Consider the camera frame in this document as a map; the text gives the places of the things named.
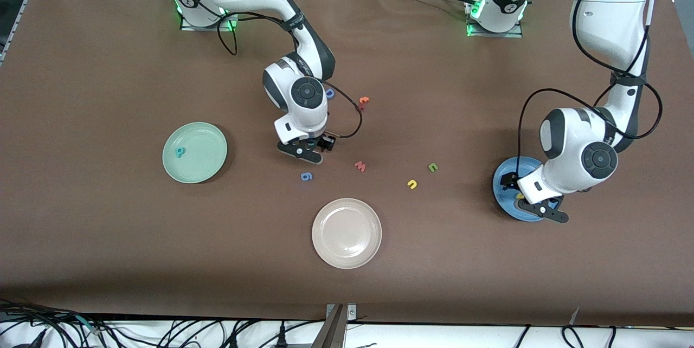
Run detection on light green plate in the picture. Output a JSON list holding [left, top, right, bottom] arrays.
[[162, 122, 228, 184]]

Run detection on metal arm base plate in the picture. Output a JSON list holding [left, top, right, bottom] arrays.
[[465, 0, 524, 38], [180, 9, 240, 32]]

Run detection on small metal clamp bracket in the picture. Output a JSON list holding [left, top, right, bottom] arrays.
[[325, 304, 357, 321]]

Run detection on beige plate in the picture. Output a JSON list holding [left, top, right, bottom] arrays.
[[312, 198, 382, 269]]

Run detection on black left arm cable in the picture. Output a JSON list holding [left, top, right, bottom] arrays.
[[518, 0, 664, 178]]

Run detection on blue plate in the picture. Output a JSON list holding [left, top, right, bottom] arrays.
[[492, 156, 549, 222]]

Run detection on tangled black cables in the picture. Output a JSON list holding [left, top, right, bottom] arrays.
[[0, 298, 114, 348]]

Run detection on black looped cable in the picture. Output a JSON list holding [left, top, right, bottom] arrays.
[[561, 325, 585, 348]]

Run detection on aluminium profile bar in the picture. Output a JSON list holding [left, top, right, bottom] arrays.
[[311, 305, 348, 348]]

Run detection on brown table cover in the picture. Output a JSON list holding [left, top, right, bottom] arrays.
[[0, 0, 694, 328]]

